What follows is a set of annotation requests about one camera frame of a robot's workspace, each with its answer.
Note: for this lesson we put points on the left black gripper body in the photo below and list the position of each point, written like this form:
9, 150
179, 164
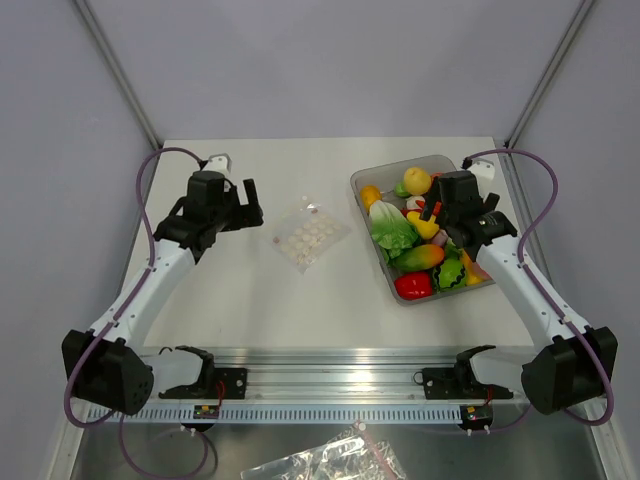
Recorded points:
224, 216

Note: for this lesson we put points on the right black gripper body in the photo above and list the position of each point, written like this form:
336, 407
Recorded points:
491, 202

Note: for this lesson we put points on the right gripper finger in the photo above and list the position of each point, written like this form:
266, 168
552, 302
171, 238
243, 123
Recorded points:
433, 200
455, 233

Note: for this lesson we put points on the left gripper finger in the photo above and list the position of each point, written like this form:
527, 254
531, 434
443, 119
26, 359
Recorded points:
251, 192
248, 216

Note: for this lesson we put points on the clear dotted zip bag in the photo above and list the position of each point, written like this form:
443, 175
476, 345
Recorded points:
304, 233

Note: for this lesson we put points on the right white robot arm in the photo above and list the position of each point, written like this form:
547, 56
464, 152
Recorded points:
572, 362

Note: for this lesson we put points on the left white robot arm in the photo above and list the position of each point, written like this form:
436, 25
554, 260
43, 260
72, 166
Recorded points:
103, 365

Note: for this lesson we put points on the grey plastic food tray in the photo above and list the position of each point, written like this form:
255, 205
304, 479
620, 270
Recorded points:
388, 179

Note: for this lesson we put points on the toy yellow pear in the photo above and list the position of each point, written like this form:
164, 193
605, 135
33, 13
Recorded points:
416, 181

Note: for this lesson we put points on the toy mango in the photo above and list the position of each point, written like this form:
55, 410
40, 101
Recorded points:
423, 257

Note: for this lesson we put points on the toy napa cabbage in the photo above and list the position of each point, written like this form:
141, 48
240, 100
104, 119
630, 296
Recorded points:
391, 231

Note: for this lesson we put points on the toy orange fruit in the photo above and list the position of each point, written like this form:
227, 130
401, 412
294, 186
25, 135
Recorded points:
370, 194

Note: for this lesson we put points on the toy red bell pepper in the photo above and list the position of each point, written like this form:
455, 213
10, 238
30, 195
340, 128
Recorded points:
414, 286

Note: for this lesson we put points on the spare clear plastic bags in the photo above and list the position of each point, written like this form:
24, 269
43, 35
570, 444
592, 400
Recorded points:
353, 454

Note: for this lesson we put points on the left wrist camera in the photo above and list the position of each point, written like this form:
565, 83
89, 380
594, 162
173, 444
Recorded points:
220, 163

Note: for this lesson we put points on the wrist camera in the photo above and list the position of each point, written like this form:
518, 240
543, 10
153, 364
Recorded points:
484, 171
220, 163

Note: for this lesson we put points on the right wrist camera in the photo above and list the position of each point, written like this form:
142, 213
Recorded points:
484, 171

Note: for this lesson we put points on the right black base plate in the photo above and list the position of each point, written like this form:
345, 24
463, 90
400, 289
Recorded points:
440, 383

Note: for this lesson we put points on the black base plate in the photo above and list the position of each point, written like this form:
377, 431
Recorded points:
440, 383
231, 383

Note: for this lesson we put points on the aluminium mounting rail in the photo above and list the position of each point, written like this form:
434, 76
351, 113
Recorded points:
314, 376

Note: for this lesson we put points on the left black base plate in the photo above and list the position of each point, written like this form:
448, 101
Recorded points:
231, 383

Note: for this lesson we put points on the white slotted cable duct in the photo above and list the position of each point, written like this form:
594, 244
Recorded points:
285, 414

